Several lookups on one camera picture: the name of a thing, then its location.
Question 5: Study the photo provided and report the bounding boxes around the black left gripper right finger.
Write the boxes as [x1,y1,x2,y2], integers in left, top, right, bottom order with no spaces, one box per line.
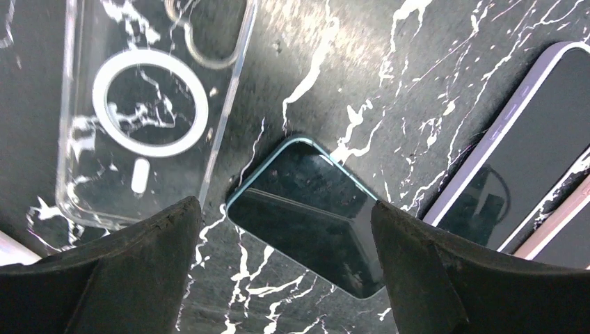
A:
[371,201,589,333]

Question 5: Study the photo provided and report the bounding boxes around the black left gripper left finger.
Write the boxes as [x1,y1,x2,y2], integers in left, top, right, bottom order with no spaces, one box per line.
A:
[1,196,202,333]

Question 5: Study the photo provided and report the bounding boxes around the dark teal smartphone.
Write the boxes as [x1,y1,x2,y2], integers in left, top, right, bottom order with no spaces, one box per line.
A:
[226,135,384,299]

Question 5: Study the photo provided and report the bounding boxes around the black lavender-cased smartphone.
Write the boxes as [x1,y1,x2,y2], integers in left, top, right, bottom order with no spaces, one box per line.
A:
[435,48,590,252]

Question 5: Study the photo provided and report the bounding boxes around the clear magsafe phone case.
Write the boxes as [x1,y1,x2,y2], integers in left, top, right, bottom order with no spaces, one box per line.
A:
[55,1,258,229]

